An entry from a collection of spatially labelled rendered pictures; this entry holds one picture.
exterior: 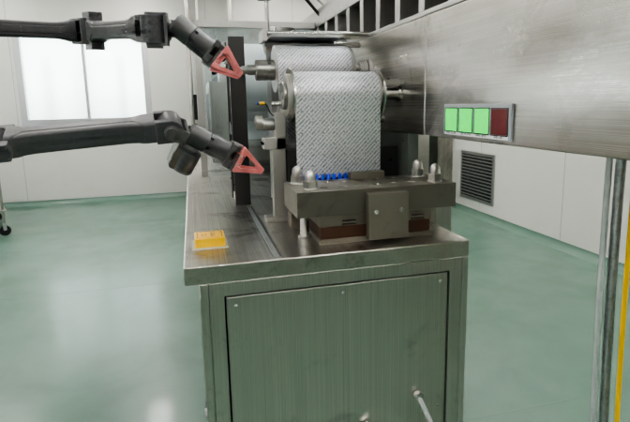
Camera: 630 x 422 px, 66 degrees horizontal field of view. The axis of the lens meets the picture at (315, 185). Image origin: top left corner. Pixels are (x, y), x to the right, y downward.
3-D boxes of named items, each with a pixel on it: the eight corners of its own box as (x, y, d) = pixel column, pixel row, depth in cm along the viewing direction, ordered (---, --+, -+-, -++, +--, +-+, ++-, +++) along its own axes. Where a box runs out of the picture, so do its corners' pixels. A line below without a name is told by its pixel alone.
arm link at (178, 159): (168, 126, 111) (165, 111, 118) (147, 166, 115) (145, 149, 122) (215, 143, 118) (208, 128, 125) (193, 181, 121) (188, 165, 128)
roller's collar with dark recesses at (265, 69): (254, 81, 155) (253, 60, 154) (273, 81, 157) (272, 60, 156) (257, 80, 149) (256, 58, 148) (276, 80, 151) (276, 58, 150)
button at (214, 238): (194, 241, 118) (194, 232, 118) (223, 238, 120) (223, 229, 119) (195, 249, 111) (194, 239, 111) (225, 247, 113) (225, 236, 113)
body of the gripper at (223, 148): (229, 169, 119) (202, 155, 117) (226, 164, 128) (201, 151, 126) (241, 145, 119) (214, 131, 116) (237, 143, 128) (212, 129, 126)
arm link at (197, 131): (188, 125, 116) (192, 118, 121) (176, 148, 118) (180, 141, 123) (215, 138, 118) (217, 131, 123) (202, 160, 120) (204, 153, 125)
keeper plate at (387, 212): (366, 237, 114) (366, 192, 113) (404, 234, 117) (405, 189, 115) (369, 240, 112) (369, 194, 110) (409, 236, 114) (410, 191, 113)
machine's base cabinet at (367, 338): (200, 274, 355) (192, 158, 341) (285, 265, 371) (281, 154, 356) (217, 629, 115) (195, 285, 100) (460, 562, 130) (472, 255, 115)
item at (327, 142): (297, 181, 129) (295, 111, 126) (379, 176, 135) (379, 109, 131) (297, 181, 128) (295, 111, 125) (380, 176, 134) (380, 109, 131)
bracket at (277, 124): (262, 218, 140) (259, 113, 135) (285, 217, 142) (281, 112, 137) (265, 222, 136) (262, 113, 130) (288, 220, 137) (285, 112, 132)
